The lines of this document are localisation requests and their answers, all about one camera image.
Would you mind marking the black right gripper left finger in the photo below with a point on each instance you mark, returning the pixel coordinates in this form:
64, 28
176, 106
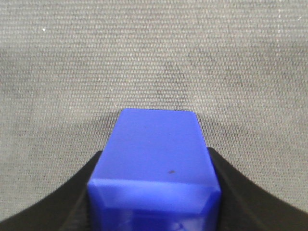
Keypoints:
65, 209

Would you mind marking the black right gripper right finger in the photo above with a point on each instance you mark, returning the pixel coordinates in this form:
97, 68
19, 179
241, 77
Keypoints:
247, 207

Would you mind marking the blue plastic block part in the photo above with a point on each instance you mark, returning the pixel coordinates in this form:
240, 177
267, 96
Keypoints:
155, 174

